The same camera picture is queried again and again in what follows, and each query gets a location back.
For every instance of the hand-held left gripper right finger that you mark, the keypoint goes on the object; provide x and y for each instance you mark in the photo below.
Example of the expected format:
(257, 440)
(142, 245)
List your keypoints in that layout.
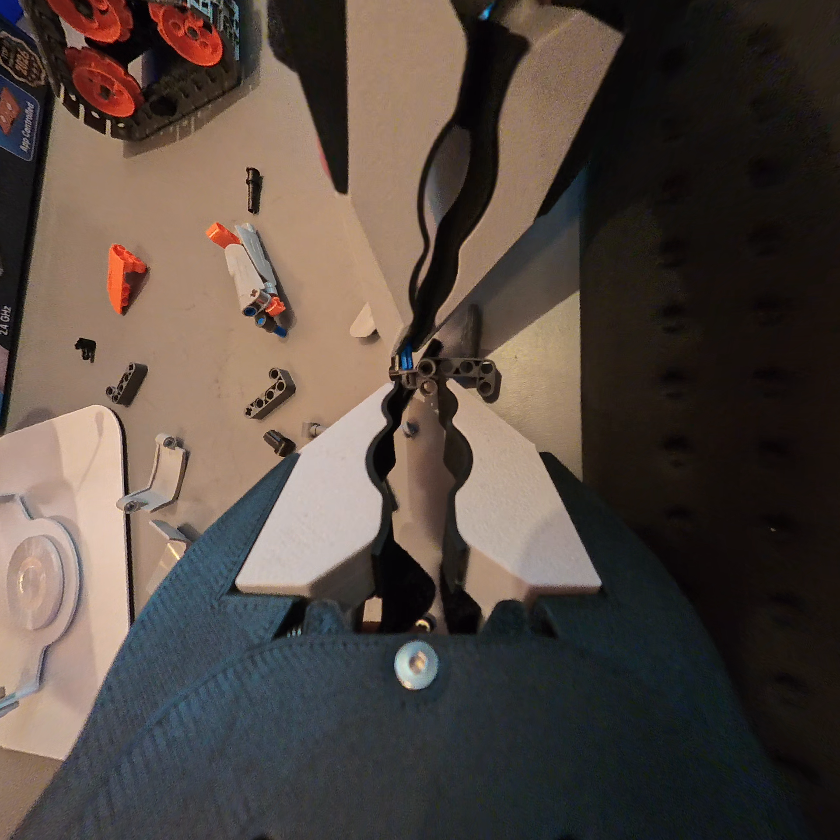
(525, 525)

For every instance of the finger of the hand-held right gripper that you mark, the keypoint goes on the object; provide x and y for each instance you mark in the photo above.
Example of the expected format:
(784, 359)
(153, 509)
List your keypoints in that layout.
(394, 118)
(551, 118)

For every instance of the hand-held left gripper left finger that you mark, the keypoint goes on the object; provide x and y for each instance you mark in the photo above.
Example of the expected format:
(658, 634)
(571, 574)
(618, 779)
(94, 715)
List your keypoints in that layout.
(309, 525)

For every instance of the black connector with blue pin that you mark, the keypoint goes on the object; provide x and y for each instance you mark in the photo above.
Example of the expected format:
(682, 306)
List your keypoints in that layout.
(407, 361)

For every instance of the black stubby connector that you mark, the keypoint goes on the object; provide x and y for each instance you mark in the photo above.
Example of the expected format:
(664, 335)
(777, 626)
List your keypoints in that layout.
(278, 442)

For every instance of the small black piece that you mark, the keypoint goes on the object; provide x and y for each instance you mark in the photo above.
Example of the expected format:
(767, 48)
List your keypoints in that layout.
(253, 190)

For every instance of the dark grey bent beam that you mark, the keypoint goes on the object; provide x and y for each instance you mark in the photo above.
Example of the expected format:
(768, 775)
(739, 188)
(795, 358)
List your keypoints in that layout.
(269, 394)

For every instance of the black orange tracked robot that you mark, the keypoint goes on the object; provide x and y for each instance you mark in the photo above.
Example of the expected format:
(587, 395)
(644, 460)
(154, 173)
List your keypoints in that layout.
(131, 59)

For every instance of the grey tube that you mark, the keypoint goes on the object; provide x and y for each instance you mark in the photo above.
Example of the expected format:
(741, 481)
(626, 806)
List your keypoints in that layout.
(471, 331)

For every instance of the light grey long bar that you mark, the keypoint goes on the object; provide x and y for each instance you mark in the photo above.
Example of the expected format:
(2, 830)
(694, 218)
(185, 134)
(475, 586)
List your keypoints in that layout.
(364, 322)

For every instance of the white orange assembled part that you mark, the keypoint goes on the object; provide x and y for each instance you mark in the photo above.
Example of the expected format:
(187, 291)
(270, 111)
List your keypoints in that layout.
(250, 276)

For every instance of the dark grey short beam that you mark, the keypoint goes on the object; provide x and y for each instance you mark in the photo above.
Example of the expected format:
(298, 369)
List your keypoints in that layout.
(126, 382)

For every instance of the white book stand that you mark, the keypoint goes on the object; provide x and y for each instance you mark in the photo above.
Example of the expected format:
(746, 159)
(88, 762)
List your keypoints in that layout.
(66, 578)

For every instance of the orange triangular panel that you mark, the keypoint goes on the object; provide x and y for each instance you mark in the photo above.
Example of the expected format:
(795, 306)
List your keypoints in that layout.
(125, 278)

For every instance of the small black clip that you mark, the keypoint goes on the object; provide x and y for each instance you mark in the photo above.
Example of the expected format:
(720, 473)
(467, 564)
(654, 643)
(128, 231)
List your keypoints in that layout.
(87, 349)

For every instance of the robot kit box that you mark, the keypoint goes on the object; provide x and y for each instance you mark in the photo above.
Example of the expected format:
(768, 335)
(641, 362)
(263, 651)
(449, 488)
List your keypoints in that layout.
(16, 197)

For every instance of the light grey bracket piece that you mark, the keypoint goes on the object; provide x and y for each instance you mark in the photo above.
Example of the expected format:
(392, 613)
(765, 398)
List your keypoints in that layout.
(158, 473)
(171, 538)

